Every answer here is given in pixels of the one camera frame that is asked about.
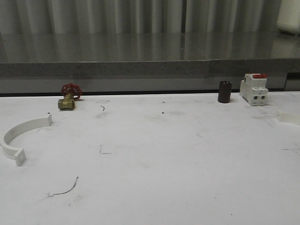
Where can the white half pipe clamp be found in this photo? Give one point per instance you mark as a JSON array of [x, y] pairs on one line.
[[18, 154]]

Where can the dark brown cylinder coupling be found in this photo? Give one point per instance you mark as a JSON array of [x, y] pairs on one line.
[[224, 93]]

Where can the brass valve red handwheel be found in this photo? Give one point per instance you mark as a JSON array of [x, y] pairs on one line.
[[71, 93]]

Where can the grey stone countertop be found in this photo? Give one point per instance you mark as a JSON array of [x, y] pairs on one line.
[[186, 62]]

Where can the white container in background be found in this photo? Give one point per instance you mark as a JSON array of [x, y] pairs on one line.
[[289, 16]]

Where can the white circuit breaker red switch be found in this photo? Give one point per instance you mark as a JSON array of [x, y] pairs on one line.
[[253, 89]]

